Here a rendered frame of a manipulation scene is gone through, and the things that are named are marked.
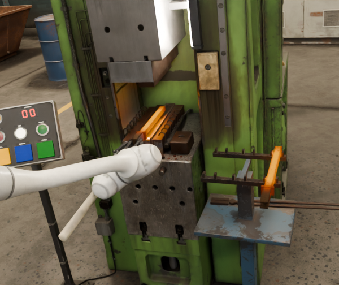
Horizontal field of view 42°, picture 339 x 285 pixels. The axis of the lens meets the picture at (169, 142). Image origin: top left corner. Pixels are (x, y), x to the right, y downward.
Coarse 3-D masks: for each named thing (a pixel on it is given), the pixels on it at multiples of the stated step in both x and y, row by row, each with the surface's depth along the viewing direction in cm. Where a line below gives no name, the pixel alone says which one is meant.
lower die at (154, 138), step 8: (168, 104) 238; (152, 112) 234; (168, 112) 228; (176, 112) 229; (184, 112) 239; (144, 120) 227; (176, 120) 225; (136, 128) 219; (160, 128) 213; (168, 128) 212; (128, 136) 212; (152, 136) 204; (160, 136) 205; (160, 144) 203; (160, 152) 205
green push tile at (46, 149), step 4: (52, 140) 203; (36, 144) 202; (40, 144) 202; (44, 144) 203; (48, 144) 203; (52, 144) 203; (40, 148) 202; (44, 148) 202; (48, 148) 203; (52, 148) 203; (40, 152) 202; (44, 152) 202; (48, 152) 202; (52, 152) 203; (40, 156) 202; (44, 156) 202; (48, 156) 202; (52, 156) 202
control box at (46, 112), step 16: (0, 112) 203; (16, 112) 203; (32, 112) 204; (48, 112) 205; (0, 128) 202; (16, 128) 203; (32, 128) 203; (48, 128) 204; (0, 144) 202; (16, 144) 202; (32, 144) 203; (32, 160) 202; (48, 160) 203
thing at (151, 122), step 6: (162, 108) 224; (156, 114) 217; (150, 120) 210; (156, 120) 213; (144, 126) 204; (150, 126) 205; (138, 132) 195; (144, 132) 196; (132, 138) 190; (144, 138) 197
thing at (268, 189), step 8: (280, 152) 184; (272, 160) 178; (272, 168) 172; (272, 176) 167; (264, 184) 163; (272, 184) 163; (264, 192) 157; (272, 192) 160; (264, 200) 153; (264, 208) 154
